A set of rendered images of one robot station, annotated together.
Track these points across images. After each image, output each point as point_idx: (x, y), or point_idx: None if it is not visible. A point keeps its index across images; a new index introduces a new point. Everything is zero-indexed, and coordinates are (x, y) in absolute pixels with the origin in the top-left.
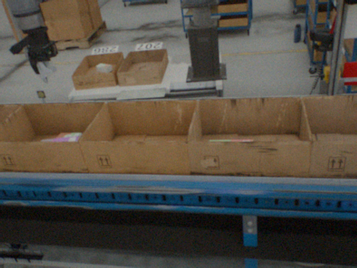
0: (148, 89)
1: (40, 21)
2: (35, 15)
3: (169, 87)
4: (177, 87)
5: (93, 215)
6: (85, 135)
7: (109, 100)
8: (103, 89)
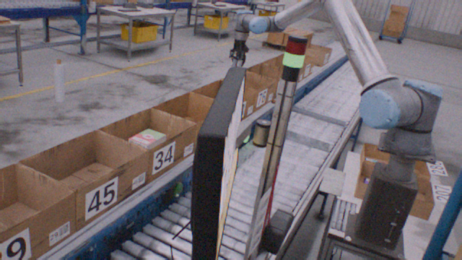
0: (341, 186)
1: (237, 36)
2: (236, 32)
3: (341, 198)
4: (338, 203)
5: None
6: (196, 94)
7: (328, 165)
8: (356, 167)
